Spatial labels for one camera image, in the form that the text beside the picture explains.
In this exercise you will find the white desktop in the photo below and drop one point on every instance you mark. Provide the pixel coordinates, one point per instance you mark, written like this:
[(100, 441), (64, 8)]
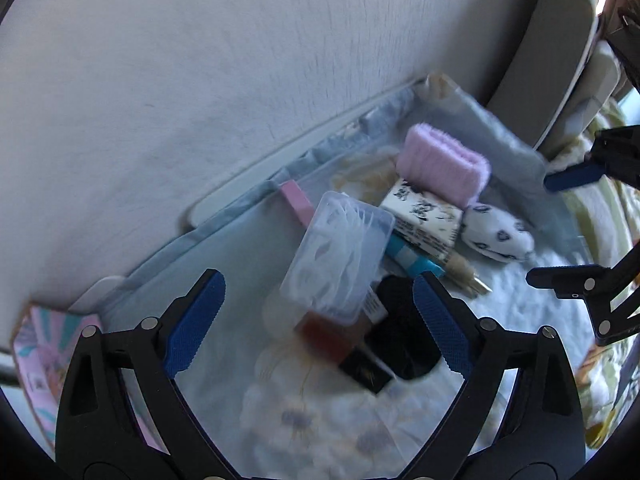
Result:
[(235, 185)]

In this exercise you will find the clear plastic floss pick box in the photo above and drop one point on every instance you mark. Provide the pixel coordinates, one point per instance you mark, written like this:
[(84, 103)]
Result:
[(340, 245)]

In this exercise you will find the beige wooden stick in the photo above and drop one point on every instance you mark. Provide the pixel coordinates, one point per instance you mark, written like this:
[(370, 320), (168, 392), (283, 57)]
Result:
[(465, 272)]

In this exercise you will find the pink slim box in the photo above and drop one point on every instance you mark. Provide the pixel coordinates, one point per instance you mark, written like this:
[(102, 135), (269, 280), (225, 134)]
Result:
[(297, 200)]

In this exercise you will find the beige cushion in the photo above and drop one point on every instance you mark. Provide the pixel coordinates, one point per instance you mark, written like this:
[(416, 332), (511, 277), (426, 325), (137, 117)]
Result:
[(545, 35), (600, 95)]

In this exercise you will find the green floral bedding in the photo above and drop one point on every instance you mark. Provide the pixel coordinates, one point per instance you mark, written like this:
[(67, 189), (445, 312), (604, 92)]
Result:
[(600, 220)]

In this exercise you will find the pink fuzzy towel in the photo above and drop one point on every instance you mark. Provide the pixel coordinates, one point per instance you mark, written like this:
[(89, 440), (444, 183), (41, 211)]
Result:
[(440, 160)]

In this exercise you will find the cardboard box with pink lining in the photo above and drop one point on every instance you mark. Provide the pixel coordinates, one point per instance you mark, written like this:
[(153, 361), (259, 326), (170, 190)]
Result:
[(40, 360)]

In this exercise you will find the blue and white tube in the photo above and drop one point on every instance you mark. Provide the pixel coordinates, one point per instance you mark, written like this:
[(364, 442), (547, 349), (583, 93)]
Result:
[(407, 255)]

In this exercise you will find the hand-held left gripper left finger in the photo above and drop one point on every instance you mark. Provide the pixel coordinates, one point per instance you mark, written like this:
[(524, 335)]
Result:
[(195, 325)]

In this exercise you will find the white patterned small box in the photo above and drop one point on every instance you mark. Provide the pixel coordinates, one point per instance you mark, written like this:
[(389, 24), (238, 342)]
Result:
[(425, 220)]

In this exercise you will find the black cloth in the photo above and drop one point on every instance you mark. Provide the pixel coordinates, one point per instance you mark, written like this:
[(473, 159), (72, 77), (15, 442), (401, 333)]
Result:
[(400, 330)]

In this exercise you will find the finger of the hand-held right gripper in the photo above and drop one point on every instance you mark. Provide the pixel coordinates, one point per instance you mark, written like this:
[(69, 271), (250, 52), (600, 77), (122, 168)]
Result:
[(575, 176), (565, 280)]

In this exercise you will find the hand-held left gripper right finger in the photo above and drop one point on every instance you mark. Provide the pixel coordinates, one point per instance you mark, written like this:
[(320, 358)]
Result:
[(442, 325)]

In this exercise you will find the black small box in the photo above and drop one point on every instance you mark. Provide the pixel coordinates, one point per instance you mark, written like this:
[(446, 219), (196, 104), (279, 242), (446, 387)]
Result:
[(367, 370)]

